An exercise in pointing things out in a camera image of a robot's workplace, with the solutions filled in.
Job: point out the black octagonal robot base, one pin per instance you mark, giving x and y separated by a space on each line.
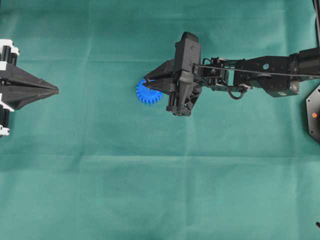
313 114

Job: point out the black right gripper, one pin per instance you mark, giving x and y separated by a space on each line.
182 89

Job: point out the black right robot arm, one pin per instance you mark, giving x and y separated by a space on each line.
278 76

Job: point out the blue plastic spur gear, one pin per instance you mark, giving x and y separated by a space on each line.
146 95

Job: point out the green cloth mat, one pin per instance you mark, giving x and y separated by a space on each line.
94 163

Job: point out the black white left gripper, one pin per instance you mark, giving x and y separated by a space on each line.
15 98

